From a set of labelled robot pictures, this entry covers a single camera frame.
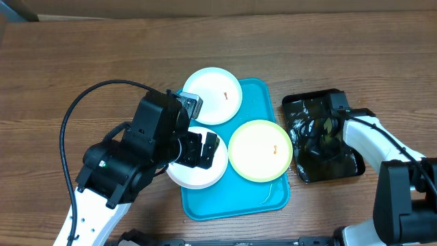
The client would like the green yellow sponge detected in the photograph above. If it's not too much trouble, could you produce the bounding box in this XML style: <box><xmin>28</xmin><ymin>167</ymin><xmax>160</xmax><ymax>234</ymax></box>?
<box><xmin>323</xmin><ymin>118</ymin><xmax>339</xmax><ymax>137</ymax></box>

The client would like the teal plastic tray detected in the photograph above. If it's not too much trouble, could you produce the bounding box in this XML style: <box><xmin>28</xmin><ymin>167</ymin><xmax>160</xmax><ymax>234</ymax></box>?
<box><xmin>181</xmin><ymin>78</ymin><xmax>290</xmax><ymax>221</ymax></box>

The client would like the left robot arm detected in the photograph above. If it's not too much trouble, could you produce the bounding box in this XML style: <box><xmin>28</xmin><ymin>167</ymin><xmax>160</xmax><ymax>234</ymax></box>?
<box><xmin>55</xmin><ymin>91</ymin><xmax>220</xmax><ymax>245</ymax></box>

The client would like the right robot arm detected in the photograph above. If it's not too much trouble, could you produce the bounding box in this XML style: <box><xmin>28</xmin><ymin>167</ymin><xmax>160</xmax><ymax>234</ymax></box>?
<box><xmin>296</xmin><ymin>89</ymin><xmax>436</xmax><ymax>245</ymax></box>

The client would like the white plate green rim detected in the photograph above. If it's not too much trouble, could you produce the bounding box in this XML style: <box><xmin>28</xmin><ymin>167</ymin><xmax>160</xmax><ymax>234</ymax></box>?
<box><xmin>228</xmin><ymin>120</ymin><xmax>293</xmax><ymax>182</ymax></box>

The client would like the black rectangular tray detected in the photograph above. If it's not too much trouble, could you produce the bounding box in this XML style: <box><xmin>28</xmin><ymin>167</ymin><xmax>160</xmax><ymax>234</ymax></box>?
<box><xmin>282</xmin><ymin>89</ymin><xmax>365</xmax><ymax>183</ymax></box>

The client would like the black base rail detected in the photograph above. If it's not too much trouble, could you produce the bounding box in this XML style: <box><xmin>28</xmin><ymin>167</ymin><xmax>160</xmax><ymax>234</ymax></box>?
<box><xmin>104</xmin><ymin>229</ymin><xmax>343</xmax><ymax>246</ymax></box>

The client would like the white plate blue rim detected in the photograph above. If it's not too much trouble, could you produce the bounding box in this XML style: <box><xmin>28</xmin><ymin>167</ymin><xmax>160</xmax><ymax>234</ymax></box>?
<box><xmin>182</xmin><ymin>67</ymin><xmax>242</xmax><ymax>125</ymax></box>

